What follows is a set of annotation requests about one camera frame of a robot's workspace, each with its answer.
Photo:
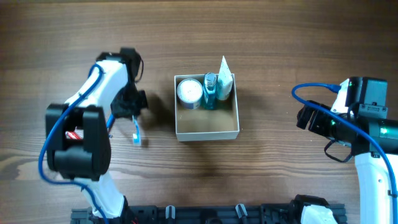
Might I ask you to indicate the white cardboard box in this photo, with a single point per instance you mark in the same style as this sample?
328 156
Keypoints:
206 125

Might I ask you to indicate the blue white toothbrush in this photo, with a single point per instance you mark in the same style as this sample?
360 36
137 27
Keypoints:
136 137

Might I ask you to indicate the white lotion tube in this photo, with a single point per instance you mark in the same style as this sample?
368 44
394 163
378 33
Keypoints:
224 81

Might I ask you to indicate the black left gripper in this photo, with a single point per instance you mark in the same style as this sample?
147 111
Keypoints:
126 106

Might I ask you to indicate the blue mouthwash bottle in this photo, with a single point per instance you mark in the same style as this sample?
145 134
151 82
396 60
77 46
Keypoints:
209 91

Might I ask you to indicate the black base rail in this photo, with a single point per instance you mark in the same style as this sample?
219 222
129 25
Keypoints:
265 213

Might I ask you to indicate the white round jar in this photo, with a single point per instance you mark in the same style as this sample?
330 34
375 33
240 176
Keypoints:
190 92

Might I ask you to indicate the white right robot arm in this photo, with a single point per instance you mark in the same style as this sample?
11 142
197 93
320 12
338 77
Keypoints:
358 119

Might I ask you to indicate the red green toothpaste tube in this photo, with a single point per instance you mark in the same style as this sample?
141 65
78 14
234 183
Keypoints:
72 135

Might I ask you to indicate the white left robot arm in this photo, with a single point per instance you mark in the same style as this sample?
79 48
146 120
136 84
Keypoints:
77 149

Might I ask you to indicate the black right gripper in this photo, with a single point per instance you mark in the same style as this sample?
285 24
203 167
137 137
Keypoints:
313 118

